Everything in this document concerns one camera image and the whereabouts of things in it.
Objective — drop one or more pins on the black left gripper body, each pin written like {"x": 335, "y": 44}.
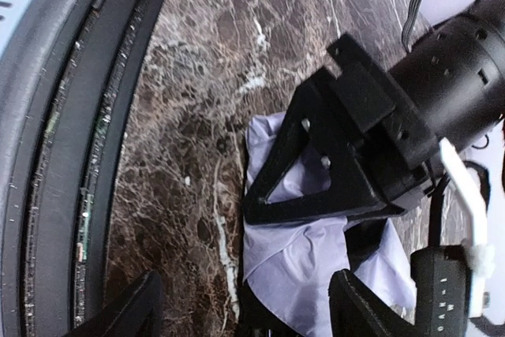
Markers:
{"x": 371, "y": 138}

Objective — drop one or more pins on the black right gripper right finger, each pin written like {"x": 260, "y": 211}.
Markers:
{"x": 356, "y": 311}

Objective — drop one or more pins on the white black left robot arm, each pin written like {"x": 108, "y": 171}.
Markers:
{"x": 454, "y": 76}

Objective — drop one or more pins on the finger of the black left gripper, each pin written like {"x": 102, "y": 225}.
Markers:
{"x": 293, "y": 137}

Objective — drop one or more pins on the lavender folding umbrella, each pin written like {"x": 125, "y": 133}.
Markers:
{"x": 289, "y": 267}

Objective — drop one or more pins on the black front table rail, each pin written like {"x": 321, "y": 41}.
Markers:
{"x": 68, "y": 76}

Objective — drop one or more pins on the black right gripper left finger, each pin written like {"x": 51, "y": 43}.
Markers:
{"x": 137, "y": 311}

